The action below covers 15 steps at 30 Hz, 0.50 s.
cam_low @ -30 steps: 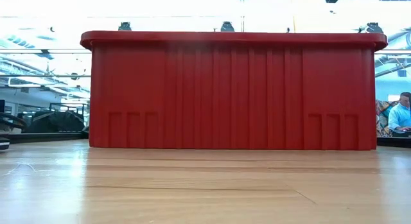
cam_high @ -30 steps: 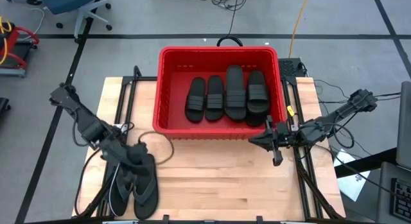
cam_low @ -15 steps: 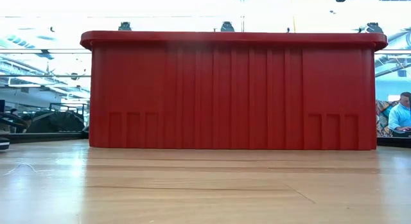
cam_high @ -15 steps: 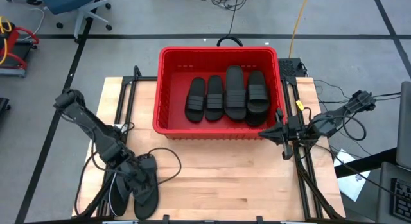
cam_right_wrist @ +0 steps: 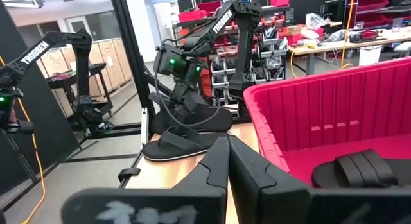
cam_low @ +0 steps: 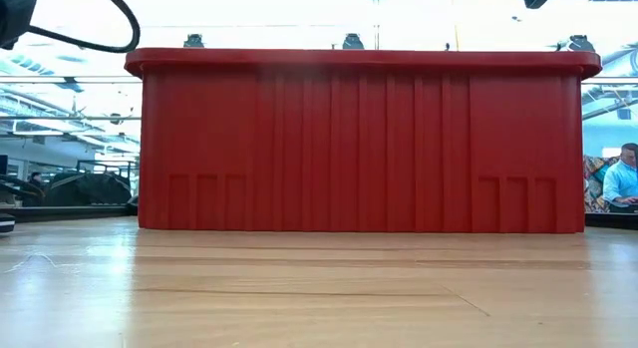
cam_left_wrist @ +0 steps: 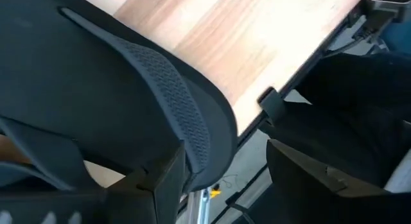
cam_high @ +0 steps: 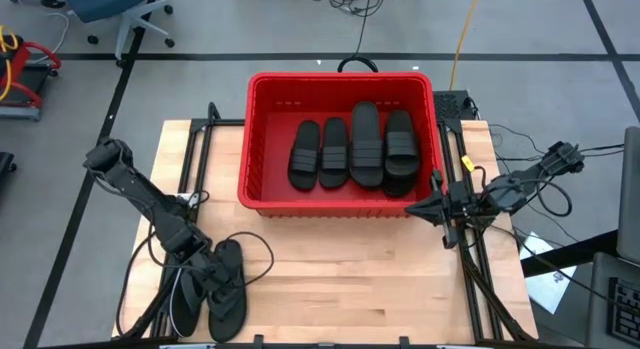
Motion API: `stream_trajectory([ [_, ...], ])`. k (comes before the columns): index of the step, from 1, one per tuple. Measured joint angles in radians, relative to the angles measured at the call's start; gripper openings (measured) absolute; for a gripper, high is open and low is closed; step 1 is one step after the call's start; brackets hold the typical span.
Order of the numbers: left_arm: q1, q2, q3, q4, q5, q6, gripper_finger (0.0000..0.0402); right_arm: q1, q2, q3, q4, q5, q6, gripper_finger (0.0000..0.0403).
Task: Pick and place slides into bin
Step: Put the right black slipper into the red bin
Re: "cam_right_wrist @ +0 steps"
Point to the white frame bracket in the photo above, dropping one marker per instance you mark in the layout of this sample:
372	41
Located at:
144	127

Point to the black side table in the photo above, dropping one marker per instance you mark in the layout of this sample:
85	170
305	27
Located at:
96	68

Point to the shelf rack with red bins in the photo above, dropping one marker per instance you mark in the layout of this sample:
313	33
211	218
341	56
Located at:
372	2

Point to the cluttered workbench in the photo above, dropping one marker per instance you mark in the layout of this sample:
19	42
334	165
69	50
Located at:
321	46

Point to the black slide sandal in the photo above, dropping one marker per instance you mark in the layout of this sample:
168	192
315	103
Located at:
366	169

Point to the black aluminium frame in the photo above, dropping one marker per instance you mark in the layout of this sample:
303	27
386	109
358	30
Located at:
128	41

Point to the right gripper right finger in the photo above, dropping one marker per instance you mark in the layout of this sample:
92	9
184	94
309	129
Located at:
289	204

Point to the neighbouring black robot arm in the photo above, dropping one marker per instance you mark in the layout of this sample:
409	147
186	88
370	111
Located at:
82	66

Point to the white waste bin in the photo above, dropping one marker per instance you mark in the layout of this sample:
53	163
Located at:
370	55

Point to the black panel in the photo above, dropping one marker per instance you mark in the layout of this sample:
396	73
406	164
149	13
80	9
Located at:
48	121

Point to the red plastic bin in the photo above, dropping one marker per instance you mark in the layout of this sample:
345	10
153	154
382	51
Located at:
337	99

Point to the parts shelf with bins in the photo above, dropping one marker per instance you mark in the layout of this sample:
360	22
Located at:
273	50

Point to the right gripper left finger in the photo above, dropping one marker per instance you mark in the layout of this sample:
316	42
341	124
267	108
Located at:
192	204

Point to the wooden crates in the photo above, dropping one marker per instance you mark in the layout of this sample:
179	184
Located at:
112	60

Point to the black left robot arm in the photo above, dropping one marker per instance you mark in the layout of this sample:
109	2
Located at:
247	57

